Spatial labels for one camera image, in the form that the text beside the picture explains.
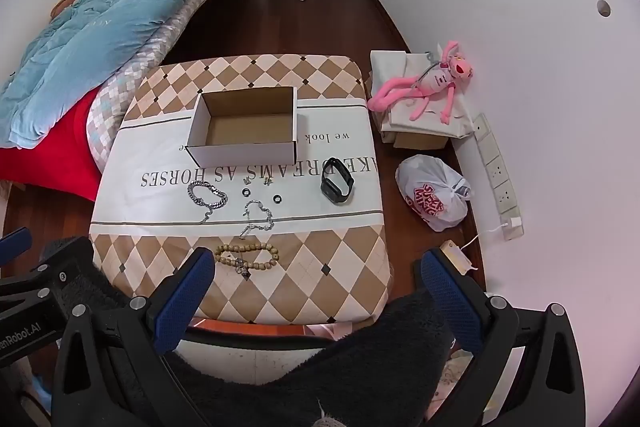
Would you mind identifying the wooden bead bracelet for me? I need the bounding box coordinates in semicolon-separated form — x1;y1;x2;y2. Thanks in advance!
215;243;280;277

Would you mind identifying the brown cardboard carton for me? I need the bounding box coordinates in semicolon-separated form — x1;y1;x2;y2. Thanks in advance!
382;129;451;150

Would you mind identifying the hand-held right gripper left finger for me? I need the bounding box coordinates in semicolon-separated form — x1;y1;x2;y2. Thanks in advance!
52;248;217;427

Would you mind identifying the small white adapter box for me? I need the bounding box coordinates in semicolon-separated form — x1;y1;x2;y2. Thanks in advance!
439;241;478;273

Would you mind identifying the red blanket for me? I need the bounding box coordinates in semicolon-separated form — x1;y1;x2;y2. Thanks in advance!
0;97;103;202

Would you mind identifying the black smart band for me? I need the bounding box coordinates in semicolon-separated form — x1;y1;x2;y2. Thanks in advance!
320;158;356;206

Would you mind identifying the light blue quilt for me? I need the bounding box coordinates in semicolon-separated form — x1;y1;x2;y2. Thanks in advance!
0;0;258;150

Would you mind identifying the thin silver necklace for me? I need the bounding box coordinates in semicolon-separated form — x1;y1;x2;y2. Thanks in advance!
240;200;276;239

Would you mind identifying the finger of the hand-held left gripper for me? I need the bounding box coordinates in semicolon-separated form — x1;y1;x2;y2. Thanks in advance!
0;228;32;267
0;252;103;309

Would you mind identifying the brown pillow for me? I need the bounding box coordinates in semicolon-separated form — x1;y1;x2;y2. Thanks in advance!
50;0;83;20

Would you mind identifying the cardboard box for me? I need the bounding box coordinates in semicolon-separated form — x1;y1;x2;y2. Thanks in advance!
185;86;299;165

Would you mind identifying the wall socket strip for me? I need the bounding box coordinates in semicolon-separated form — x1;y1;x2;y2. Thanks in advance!
472;113;526;242

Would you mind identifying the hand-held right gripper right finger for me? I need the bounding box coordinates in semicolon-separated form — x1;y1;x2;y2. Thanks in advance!
420;248;587;427

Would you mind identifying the checkered bed mattress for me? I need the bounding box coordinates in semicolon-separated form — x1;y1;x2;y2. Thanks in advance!
85;0;248;172

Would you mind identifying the pink plush toy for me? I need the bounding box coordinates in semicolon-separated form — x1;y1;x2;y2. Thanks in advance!
367;40;475;125

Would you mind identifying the silver chain bracelet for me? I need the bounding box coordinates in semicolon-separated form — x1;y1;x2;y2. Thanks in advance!
187;181;228;224

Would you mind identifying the checkered printed tablecloth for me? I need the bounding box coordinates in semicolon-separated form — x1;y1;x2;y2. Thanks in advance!
89;54;393;325

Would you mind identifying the white plastic bag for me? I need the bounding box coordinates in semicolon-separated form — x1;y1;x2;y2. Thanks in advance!
395;153;475;233

